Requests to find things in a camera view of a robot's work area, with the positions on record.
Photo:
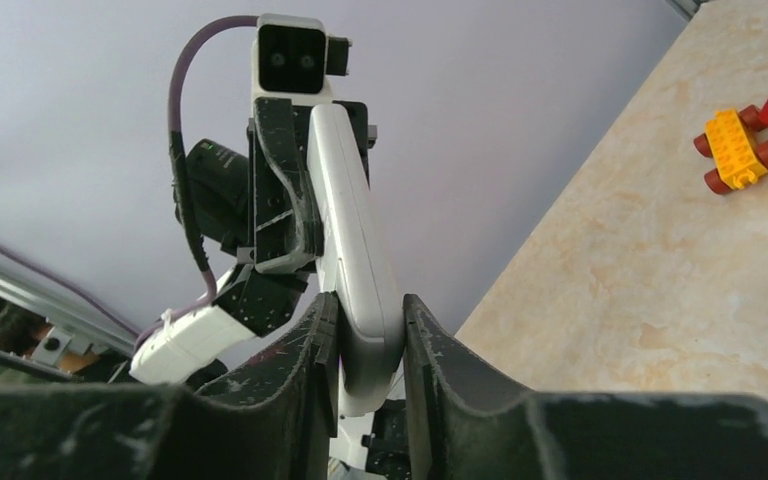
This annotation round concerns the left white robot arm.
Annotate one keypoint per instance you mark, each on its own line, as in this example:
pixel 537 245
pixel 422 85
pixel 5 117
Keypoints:
pixel 214 198

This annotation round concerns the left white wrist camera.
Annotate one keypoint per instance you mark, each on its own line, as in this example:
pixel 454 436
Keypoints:
pixel 293 57

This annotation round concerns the white remote control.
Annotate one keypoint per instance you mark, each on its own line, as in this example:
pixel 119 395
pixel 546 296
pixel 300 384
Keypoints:
pixel 354 264

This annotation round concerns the orange toy piece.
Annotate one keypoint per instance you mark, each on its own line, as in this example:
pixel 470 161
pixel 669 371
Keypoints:
pixel 729 140

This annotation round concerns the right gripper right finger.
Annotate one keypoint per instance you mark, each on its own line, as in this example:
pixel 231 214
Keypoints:
pixel 468 420

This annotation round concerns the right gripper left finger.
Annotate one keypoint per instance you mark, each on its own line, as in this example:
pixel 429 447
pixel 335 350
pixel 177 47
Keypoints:
pixel 271 418

